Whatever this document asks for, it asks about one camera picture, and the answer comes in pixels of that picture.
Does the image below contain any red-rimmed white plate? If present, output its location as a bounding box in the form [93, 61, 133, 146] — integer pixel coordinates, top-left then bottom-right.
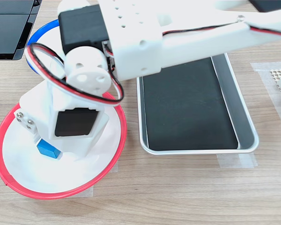
[0, 92, 127, 200]

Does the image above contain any blue-rimmed white plate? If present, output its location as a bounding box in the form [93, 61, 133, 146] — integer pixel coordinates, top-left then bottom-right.
[25, 19, 66, 82]

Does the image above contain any blue wooden cube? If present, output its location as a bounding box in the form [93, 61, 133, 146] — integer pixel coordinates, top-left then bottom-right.
[37, 138, 63, 160]

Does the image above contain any steel tray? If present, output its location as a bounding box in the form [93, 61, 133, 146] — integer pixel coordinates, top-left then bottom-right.
[136, 52, 260, 156]

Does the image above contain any translucent white sheet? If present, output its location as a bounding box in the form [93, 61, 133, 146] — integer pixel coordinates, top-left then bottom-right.
[250, 61, 281, 138]

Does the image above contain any red black white cable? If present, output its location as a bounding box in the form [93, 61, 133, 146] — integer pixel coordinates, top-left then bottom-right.
[28, 16, 281, 106]

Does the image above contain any black tray mat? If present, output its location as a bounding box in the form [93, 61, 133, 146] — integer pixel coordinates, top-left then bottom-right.
[142, 57, 239, 151]

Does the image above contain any pale perforated base plate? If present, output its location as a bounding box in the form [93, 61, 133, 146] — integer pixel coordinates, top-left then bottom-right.
[269, 67, 281, 111]

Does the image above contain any black flat electronic device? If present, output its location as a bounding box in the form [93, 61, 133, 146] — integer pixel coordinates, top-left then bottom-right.
[0, 0, 42, 61]

